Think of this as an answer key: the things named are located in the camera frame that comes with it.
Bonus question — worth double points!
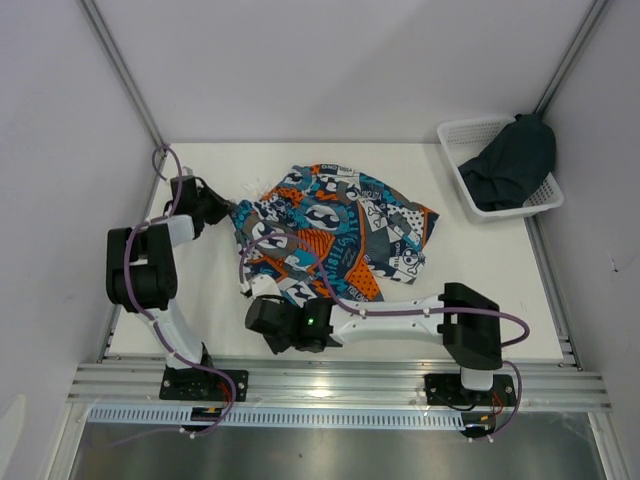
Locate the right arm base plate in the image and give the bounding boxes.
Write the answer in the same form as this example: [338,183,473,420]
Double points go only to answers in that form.
[424,373,517,412]

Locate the colourful patterned shorts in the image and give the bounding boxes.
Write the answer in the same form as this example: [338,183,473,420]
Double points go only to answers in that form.
[231,164,439,305]

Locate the white plastic basket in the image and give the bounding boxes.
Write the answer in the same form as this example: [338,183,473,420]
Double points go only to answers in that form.
[437,114,564,224]

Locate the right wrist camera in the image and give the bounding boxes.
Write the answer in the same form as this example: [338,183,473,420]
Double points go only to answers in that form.
[239,275,281,298]

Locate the slotted cable duct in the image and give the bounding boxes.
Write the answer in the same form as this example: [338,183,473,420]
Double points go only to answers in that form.
[88,404,464,431]

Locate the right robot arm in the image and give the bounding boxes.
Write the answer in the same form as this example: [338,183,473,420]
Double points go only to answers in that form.
[245,283,503,404]

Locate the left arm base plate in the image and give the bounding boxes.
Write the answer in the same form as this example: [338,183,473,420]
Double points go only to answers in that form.
[159,367,231,402]

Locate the aluminium rail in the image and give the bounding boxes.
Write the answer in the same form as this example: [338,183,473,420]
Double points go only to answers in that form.
[67,357,612,412]

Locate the dark green shorts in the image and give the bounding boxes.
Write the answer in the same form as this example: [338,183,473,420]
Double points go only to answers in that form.
[459,114,557,212]

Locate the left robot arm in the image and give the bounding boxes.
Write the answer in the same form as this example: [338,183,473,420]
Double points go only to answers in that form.
[106,175,231,400]

